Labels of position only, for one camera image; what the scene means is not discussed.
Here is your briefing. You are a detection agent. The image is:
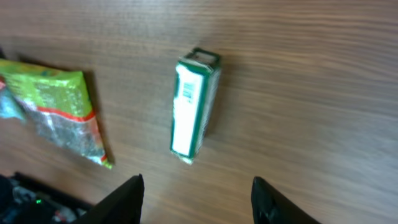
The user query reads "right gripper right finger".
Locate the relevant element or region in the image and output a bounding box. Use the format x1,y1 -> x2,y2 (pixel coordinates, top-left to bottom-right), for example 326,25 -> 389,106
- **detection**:
251,176 -> 320,224

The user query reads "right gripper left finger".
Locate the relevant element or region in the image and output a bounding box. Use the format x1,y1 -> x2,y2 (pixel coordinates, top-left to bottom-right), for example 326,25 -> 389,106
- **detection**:
72,174 -> 145,224

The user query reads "green candy bag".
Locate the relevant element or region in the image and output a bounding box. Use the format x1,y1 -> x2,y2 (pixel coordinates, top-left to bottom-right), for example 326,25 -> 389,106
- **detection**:
1,59 -> 112,169

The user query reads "green white boxed item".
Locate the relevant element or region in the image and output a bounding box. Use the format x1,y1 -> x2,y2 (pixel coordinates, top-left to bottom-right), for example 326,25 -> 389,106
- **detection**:
170,47 -> 221,165

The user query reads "light blue white packet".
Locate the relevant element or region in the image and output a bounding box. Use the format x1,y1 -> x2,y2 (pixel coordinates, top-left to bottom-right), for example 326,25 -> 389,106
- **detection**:
1,87 -> 26,123

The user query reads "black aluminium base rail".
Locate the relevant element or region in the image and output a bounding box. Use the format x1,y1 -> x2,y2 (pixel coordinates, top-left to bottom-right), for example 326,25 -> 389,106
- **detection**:
1,172 -> 93,224

